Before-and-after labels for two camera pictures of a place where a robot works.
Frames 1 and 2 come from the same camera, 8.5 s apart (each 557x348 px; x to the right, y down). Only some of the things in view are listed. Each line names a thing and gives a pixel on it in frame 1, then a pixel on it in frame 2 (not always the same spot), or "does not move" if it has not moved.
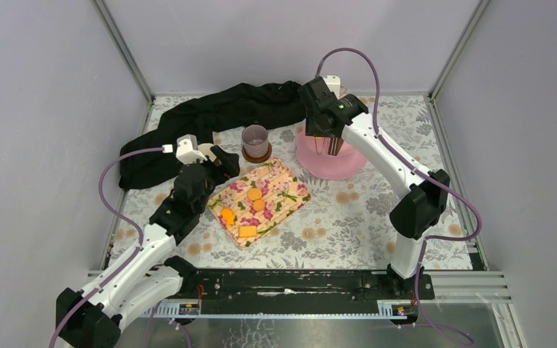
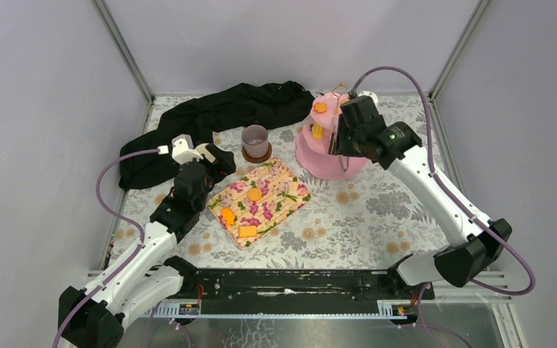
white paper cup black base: [205, 149] does not move
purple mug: [255, 140] does not move
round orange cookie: [254, 194] does not move
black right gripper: [311, 130] -> [342, 148]
